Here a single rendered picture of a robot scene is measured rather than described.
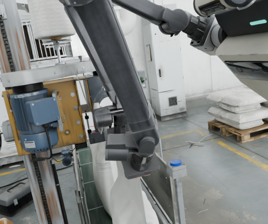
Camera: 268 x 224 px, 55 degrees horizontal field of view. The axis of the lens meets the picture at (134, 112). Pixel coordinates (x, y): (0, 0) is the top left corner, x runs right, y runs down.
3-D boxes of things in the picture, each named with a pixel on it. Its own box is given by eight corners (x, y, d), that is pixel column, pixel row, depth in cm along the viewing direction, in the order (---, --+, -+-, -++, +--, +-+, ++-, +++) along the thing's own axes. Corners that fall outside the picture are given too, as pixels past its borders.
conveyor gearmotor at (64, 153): (76, 166, 290) (74, 153, 286) (62, 169, 286) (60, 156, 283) (75, 156, 318) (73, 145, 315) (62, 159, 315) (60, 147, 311)
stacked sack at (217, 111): (258, 111, 403) (258, 102, 400) (222, 120, 384) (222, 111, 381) (239, 107, 443) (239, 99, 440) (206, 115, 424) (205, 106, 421)
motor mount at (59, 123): (67, 131, 106) (58, 92, 102) (50, 134, 104) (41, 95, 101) (66, 117, 133) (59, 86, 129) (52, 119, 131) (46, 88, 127)
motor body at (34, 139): (60, 150, 106) (46, 90, 101) (21, 158, 103) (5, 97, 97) (60, 139, 121) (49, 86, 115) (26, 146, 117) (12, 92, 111)
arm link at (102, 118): (125, 91, 90) (119, 90, 98) (92, 97, 87) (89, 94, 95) (129, 125, 92) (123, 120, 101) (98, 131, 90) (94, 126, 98)
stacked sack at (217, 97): (257, 97, 394) (258, 88, 391) (218, 105, 382) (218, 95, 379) (240, 94, 435) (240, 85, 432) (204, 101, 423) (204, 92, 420)
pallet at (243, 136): (309, 125, 387) (309, 116, 384) (241, 143, 356) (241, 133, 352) (266, 114, 464) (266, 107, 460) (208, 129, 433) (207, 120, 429)
